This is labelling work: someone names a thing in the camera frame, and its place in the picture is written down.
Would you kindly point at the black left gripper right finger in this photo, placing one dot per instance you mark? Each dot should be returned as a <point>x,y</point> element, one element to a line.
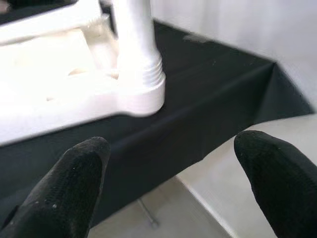
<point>284,188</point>

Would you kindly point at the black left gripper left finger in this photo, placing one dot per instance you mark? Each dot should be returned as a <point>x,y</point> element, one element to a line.
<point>62,193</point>

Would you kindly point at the white plastic table leg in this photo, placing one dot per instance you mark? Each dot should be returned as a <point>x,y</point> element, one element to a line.
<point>133,37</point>

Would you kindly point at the thin metal table leg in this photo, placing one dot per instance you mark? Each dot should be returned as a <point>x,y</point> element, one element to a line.
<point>148,213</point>

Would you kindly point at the white plastic table top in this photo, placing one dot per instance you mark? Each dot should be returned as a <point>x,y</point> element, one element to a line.
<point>74,104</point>

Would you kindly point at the black tablecloth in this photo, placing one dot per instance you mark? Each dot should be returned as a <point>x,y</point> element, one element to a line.
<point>198,99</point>

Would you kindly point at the grey tape patch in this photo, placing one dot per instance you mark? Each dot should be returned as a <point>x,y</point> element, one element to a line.
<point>196,38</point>

